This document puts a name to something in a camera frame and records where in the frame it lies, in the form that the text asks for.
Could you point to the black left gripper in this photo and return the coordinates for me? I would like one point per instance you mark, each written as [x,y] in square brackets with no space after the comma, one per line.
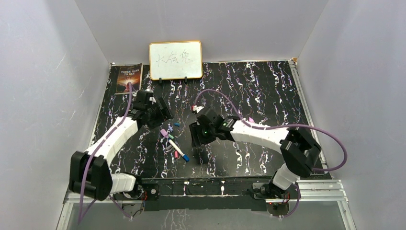
[164,115]

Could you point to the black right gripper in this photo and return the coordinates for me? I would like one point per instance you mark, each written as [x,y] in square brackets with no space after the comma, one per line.
[197,139]

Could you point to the pink highlighter cap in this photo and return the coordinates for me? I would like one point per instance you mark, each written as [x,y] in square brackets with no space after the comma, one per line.
[164,133]

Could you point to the white marker dark blue cap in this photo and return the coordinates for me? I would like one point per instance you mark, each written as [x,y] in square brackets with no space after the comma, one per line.
[172,143]

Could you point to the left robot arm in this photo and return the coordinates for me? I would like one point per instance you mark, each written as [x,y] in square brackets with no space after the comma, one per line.
[90,173]

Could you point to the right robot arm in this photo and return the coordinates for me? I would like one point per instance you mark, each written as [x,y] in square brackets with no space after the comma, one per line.
[297,146]

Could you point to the book three days to see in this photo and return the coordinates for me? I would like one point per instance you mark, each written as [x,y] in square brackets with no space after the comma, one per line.
[129,77]

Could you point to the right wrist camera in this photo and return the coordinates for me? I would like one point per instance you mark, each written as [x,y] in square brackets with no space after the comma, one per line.
[196,109]

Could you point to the small whiteboard orange frame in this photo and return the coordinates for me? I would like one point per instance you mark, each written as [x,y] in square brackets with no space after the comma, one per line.
[175,60]

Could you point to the black base frame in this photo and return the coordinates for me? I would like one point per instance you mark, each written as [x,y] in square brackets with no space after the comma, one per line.
[211,193]

